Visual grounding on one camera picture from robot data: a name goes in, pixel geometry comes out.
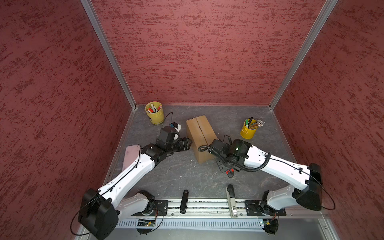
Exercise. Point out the aluminium corner post right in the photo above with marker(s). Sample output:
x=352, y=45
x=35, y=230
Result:
x=317, y=26

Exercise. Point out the red black utility knife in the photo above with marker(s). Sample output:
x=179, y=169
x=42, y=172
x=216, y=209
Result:
x=230, y=173

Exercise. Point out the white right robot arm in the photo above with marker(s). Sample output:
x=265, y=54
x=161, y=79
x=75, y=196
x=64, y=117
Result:
x=304, y=182

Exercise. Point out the silver latch with black handle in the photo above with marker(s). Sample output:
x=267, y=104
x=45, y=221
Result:
x=232, y=201

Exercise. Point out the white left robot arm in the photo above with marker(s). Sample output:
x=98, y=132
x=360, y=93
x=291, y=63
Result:
x=102, y=209

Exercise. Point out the yellow-green pen holder cup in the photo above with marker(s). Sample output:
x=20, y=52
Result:
x=154, y=111

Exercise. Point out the black handle on rail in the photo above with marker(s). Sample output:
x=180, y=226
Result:
x=184, y=202

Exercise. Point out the aluminium front rail frame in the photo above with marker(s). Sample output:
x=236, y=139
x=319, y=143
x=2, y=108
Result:
x=214, y=215

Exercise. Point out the brown cardboard express box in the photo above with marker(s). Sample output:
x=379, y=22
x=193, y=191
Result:
x=201, y=133

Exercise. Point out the circuit board with wires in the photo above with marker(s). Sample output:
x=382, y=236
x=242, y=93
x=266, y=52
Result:
x=145, y=226
x=271, y=226

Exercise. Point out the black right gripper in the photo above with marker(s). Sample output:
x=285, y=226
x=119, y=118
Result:
x=222, y=167

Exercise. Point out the coloured pencils bundle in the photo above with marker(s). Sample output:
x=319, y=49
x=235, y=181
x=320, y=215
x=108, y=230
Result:
x=257, y=124

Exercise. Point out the aluminium corner post left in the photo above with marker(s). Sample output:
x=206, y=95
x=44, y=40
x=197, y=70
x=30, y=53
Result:
x=92, y=15

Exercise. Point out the pink flat case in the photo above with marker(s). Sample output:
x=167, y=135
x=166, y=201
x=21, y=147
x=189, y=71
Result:
x=131, y=155

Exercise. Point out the right circuit board with wires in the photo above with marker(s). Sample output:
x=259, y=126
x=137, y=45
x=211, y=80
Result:
x=271, y=226

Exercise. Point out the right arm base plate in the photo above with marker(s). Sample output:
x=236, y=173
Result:
x=255, y=209

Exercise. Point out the aluminium corner post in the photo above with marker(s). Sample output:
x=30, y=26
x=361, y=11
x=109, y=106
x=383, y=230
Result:
x=92, y=15
x=317, y=26

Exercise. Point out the yellow pencil cup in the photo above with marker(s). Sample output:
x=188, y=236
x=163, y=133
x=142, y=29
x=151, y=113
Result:
x=246, y=132

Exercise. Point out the left circuit board with wires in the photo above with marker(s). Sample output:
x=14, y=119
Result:
x=145, y=226

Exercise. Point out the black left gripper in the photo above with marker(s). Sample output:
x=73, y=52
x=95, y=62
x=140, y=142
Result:
x=183, y=142

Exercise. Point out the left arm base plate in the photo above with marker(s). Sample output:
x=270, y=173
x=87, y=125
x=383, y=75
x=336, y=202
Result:
x=160, y=207

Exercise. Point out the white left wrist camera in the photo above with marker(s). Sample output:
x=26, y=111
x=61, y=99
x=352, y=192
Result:
x=175, y=127

